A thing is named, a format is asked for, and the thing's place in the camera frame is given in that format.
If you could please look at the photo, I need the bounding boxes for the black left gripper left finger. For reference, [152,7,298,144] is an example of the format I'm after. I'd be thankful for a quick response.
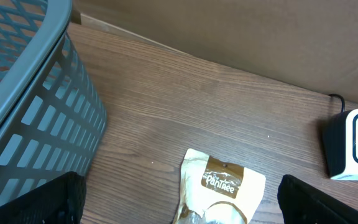
[0,171,86,224]

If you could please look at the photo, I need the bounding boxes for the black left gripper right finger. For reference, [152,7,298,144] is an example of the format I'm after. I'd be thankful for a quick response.
[277,174,358,224]

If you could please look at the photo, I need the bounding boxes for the brown and white snack bag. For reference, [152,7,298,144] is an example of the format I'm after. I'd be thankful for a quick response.
[173,149,266,224]

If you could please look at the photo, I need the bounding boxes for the white barcode scanner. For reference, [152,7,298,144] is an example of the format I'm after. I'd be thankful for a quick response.
[322,109,358,180]

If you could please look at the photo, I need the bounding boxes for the grey plastic mesh basket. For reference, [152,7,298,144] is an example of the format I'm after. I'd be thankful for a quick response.
[0,0,107,206]

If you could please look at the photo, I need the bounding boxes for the black scanner cable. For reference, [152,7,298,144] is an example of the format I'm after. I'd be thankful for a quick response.
[328,93,346,114]

